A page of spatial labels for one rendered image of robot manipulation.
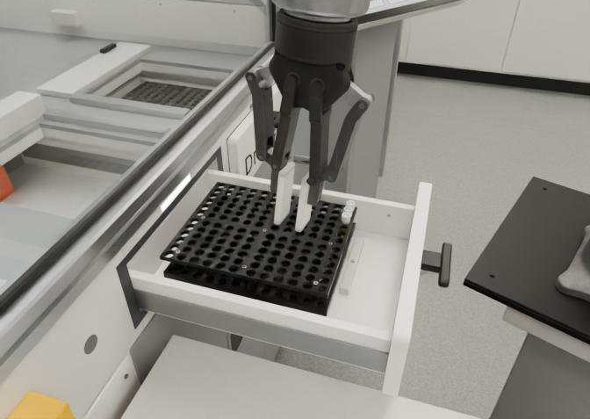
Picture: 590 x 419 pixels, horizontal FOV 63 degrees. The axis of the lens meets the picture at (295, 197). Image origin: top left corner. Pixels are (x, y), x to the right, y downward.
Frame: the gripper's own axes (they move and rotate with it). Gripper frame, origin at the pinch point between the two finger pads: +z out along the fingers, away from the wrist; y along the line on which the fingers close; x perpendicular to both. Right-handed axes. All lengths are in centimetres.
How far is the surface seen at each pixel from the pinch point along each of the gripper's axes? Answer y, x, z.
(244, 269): 4.5, 2.7, 10.8
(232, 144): 19.3, -20.4, 7.7
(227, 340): 16, -16, 50
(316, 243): -2.0, -5.2, 9.5
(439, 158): -9, -194, 82
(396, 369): -16.3, 7.1, 12.2
